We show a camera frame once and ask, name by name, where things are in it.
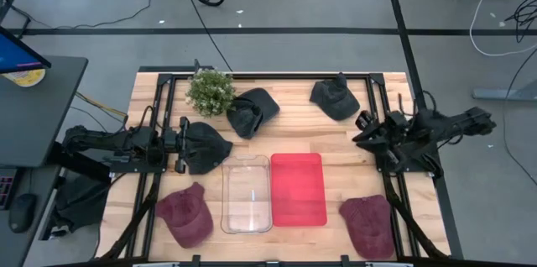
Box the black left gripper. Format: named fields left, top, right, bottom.
left=162, top=116, right=190, bottom=175

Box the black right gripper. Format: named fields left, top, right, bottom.
left=352, top=109, right=410, bottom=154

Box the black baseball cap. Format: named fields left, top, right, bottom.
left=309, top=72, right=362, bottom=123
left=226, top=86, right=281, bottom=140
left=184, top=121, right=234, bottom=175

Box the maroon baseball cap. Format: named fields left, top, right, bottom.
left=155, top=181, right=215, bottom=249
left=338, top=194, right=397, bottom=261

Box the green potted plant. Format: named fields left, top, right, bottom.
left=185, top=68, right=237, bottom=118

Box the clear plastic bin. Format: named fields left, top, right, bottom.
left=220, top=154, right=274, bottom=235

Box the black bag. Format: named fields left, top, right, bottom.
left=53, top=172, right=112, bottom=234

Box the grey desk leg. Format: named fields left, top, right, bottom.
left=472, top=77, right=537, bottom=102

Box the dark grey desk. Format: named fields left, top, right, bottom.
left=0, top=55, right=90, bottom=170

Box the black computer mouse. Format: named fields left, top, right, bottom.
left=8, top=192, right=38, bottom=234

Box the black keyboard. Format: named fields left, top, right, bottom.
left=0, top=168, right=18, bottom=212

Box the computer monitor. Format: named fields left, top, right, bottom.
left=0, top=25, right=53, bottom=75

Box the yellow cable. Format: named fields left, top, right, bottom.
left=75, top=92, right=128, bottom=118

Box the black metal table frame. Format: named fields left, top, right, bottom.
left=98, top=71, right=452, bottom=267

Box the long black floor cable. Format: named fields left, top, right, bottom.
left=179, top=0, right=234, bottom=72

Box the thin black floor cable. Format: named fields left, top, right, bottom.
left=500, top=48, right=537, bottom=187

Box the long white floor cable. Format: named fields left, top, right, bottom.
left=468, top=0, right=537, bottom=58

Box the black cable bundle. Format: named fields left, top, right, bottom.
left=503, top=0, right=537, bottom=44

